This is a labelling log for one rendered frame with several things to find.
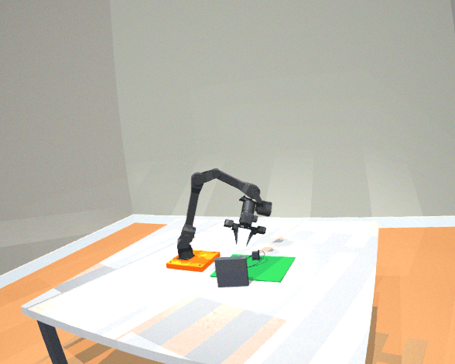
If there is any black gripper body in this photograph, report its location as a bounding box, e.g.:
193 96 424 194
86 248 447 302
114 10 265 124
224 210 266 235

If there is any black cable with grey plug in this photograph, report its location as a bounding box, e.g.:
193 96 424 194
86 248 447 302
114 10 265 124
251 249 265 263

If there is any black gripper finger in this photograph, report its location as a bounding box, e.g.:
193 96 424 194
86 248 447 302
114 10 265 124
246 231 258 247
231 228 238 245

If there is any green circuit board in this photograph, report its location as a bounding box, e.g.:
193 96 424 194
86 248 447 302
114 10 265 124
231 254 296 283

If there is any black computer fan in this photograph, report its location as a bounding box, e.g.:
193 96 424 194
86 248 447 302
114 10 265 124
214 256 249 288

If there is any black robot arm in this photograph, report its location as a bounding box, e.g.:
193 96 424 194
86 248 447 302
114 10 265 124
176 168 272 260

